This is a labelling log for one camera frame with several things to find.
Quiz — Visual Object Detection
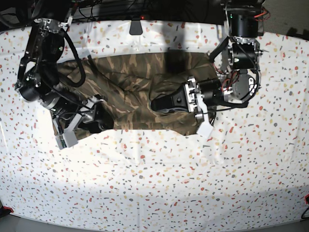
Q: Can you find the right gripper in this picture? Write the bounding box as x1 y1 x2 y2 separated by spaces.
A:
52 95 114 140

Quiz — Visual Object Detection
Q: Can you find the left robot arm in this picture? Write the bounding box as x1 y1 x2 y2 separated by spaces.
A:
151 0 269 138

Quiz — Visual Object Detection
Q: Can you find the black table mount bracket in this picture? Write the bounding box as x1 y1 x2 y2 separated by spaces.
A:
129 20 143 36

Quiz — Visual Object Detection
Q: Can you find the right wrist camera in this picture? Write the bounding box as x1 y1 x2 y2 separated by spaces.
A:
56 131 78 150

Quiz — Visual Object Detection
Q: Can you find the red table corner clamp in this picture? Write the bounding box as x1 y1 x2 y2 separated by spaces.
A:
0 206 13 216

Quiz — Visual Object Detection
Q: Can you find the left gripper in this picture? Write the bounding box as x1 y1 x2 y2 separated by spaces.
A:
151 76 222 128

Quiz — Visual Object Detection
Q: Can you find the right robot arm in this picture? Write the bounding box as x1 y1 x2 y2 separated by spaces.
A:
15 0 114 149

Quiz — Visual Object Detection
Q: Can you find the camouflage T-shirt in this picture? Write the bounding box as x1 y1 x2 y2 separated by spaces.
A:
52 52 219 142

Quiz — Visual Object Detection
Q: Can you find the red object right edge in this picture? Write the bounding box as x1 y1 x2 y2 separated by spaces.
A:
305 194 309 204

